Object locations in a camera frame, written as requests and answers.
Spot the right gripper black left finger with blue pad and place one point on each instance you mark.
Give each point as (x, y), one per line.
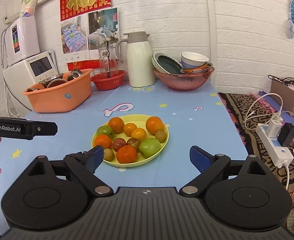
(82, 166)

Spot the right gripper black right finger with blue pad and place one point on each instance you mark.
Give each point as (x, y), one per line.
(211, 168)

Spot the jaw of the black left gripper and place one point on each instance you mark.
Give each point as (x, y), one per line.
(26, 129)

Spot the yellow-brown small fruit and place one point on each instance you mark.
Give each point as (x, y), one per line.
(108, 154)

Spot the orange with stem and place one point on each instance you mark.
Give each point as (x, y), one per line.
(103, 140)

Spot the red plum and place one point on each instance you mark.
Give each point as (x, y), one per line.
(118, 143)

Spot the dark orange mandarin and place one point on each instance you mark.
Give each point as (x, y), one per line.
(127, 154)

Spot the large orange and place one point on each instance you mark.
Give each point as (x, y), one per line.
(117, 124)

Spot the small orange kumquat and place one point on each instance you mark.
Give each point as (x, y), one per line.
(129, 128)

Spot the brown longan fruit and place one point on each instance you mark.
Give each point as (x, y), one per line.
(161, 136)

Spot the small yellow orange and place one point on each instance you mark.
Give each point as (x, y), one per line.
(139, 134)

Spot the round orange fruit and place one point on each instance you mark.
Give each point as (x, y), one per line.
(154, 124)

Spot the green guava fruit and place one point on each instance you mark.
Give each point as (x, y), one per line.
(105, 130)

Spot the white countertop appliance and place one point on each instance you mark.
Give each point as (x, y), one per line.
(26, 73)

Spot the blue patterned tablecloth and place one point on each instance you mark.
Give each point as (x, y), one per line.
(194, 118)

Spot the light green apple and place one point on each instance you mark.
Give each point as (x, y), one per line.
(149, 147)

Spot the leopard print blanket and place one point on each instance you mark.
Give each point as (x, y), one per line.
(246, 113)

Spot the orange plastic basket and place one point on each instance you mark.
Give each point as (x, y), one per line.
(61, 98)

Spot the white power strip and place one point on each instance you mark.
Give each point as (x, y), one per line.
(280, 156)

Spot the red plastic colander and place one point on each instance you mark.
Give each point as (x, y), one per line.
(102, 82)

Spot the black power adapter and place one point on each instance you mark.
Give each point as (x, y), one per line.
(286, 135)

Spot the white water purifier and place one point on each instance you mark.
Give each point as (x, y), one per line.
(21, 40)

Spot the pink glass bowl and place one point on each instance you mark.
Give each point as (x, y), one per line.
(184, 82)

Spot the glass pitcher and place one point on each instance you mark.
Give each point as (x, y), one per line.
(107, 61)

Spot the cardboard box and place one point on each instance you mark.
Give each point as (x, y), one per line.
(285, 93)

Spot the white blue ceramic bowl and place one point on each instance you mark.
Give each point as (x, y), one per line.
(192, 60)

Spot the white thermos jug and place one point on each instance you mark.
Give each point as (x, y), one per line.
(138, 59)

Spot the bedding calendar poster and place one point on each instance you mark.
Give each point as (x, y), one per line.
(86, 27)

